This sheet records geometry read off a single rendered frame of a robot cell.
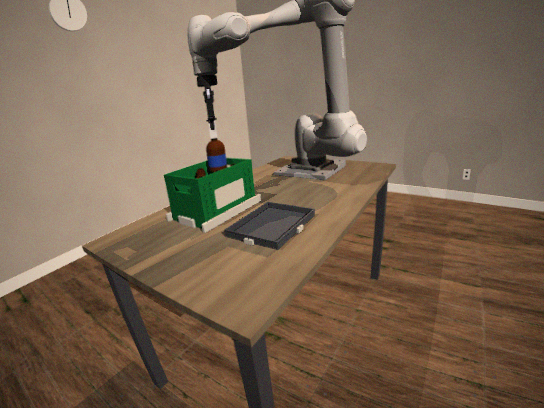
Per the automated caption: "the green bottle crate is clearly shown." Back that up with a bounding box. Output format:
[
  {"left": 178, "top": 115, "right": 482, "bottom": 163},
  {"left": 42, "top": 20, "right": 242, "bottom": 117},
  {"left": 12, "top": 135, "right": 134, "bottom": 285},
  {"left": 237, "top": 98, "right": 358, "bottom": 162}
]
[{"left": 164, "top": 158, "right": 255, "bottom": 228}]

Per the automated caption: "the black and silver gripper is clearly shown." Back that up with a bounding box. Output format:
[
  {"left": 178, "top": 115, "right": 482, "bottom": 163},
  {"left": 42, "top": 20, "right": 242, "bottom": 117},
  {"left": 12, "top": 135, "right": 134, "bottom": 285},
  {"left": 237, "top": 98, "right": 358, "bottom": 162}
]
[{"left": 197, "top": 75, "right": 217, "bottom": 139}]

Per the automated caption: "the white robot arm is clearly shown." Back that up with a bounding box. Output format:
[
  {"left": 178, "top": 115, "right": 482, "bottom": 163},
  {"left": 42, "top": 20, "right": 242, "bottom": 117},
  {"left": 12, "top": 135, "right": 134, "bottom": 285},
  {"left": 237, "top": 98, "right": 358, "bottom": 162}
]
[{"left": 188, "top": 0, "right": 367, "bottom": 172}]

